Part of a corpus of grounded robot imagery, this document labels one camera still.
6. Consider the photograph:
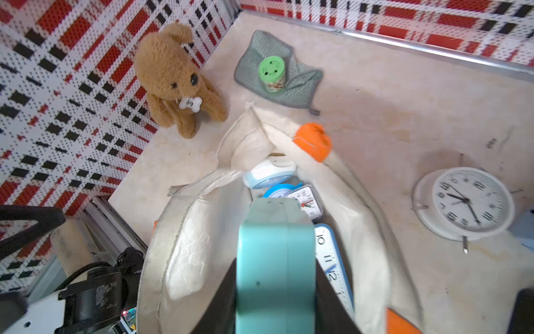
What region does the green knitted cloth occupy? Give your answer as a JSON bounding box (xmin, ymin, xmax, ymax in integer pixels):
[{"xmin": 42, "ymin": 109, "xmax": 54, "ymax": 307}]
[{"xmin": 234, "ymin": 30, "xmax": 323, "ymax": 116}]

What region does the teal alarm clock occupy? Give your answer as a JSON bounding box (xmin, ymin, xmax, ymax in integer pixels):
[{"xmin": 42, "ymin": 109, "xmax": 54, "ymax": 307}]
[{"xmin": 235, "ymin": 198, "xmax": 317, "ymax": 333}]

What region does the beige sponge block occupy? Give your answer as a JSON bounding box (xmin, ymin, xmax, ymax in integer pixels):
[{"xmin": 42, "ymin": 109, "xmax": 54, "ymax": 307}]
[{"xmin": 50, "ymin": 218, "xmax": 99, "ymax": 276}]

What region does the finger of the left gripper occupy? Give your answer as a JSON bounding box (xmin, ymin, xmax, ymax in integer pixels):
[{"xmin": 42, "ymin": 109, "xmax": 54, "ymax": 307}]
[{"xmin": 1, "ymin": 205, "xmax": 66, "ymax": 260}]

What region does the white blue oval clock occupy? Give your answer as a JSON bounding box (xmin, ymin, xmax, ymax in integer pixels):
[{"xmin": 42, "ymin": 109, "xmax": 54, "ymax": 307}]
[{"xmin": 243, "ymin": 157, "xmax": 297, "ymax": 189}]

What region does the light blue alarm clock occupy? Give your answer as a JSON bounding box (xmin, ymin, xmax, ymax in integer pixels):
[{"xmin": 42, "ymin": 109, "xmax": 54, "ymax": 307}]
[{"xmin": 508, "ymin": 207, "xmax": 534, "ymax": 252}]

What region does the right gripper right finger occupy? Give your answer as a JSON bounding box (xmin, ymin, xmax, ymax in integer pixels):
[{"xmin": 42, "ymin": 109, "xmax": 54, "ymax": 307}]
[{"xmin": 315, "ymin": 261, "xmax": 361, "ymax": 334}]

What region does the blue square alarm clock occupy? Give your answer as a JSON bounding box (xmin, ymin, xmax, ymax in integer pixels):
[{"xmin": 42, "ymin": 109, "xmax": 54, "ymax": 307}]
[{"xmin": 314, "ymin": 224, "xmax": 354, "ymax": 320}]

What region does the black rectangular alarm clock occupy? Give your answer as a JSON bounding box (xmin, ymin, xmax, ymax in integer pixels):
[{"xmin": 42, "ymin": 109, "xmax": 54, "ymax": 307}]
[{"xmin": 506, "ymin": 288, "xmax": 534, "ymax": 334}]

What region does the white round alarm clock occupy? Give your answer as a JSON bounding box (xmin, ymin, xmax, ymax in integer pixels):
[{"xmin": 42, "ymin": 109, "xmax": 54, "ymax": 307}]
[{"xmin": 412, "ymin": 167, "xmax": 515, "ymax": 255}]

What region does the green lidded small jar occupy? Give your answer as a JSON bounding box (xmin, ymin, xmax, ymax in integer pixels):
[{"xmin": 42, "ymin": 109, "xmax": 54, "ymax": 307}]
[{"xmin": 258, "ymin": 56, "xmax": 286, "ymax": 93}]

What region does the cream canvas tote bag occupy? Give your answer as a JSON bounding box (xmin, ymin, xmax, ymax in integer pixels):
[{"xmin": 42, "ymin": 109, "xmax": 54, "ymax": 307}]
[{"xmin": 136, "ymin": 107, "xmax": 424, "ymax": 333}]

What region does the small clear travel clock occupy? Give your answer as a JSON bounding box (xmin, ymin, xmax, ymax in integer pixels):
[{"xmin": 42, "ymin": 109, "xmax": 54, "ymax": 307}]
[{"xmin": 286, "ymin": 185, "xmax": 323, "ymax": 221}]

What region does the brown plush dog toy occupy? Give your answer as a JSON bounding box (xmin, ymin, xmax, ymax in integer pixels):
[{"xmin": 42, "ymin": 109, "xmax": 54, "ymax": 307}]
[{"xmin": 133, "ymin": 22, "xmax": 228, "ymax": 139}]

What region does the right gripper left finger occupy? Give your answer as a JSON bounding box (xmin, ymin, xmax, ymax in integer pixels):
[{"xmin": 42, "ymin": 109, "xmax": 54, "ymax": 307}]
[{"xmin": 191, "ymin": 258, "xmax": 237, "ymax": 334}]

